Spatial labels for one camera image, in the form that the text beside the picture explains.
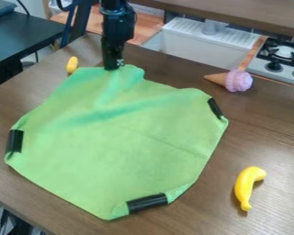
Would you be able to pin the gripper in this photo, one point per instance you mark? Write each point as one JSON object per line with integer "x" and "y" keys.
{"x": 117, "y": 27}

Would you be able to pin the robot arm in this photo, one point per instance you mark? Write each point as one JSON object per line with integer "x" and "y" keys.
{"x": 112, "y": 6}

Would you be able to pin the green cloth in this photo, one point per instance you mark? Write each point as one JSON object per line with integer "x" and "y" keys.
{"x": 112, "y": 140}

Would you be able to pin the small yellow toy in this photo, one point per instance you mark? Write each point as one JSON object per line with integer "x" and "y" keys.
{"x": 72, "y": 64}

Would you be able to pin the toy sink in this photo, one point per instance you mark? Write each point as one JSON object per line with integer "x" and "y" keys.
{"x": 206, "y": 46}

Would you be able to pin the black table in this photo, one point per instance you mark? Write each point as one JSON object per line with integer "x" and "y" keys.
{"x": 18, "y": 36}

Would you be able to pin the pink toy ice cream cone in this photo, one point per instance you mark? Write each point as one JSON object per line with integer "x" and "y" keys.
{"x": 236, "y": 80}

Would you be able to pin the toy stove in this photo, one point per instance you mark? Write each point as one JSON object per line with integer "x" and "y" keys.
{"x": 279, "y": 59}

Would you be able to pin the yellow toy banana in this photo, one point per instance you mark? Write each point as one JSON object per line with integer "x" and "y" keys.
{"x": 245, "y": 185}

